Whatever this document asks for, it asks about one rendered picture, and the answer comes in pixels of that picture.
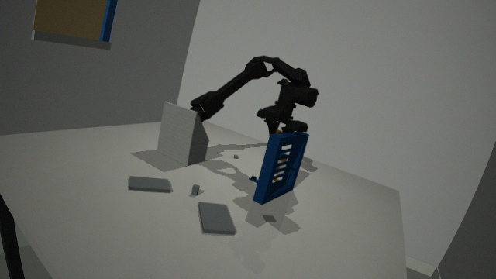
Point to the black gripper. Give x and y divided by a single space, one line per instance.
291 125

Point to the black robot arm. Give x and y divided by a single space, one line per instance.
297 90

